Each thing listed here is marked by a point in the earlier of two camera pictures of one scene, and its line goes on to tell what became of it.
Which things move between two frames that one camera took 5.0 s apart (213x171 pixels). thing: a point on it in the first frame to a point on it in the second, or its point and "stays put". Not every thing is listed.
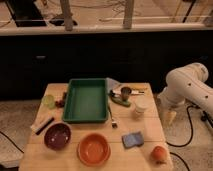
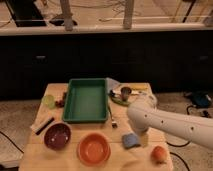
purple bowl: (58, 135) stays put
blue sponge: (132, 140) stays put
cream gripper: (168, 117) to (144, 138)
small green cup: (49, 101) stays put
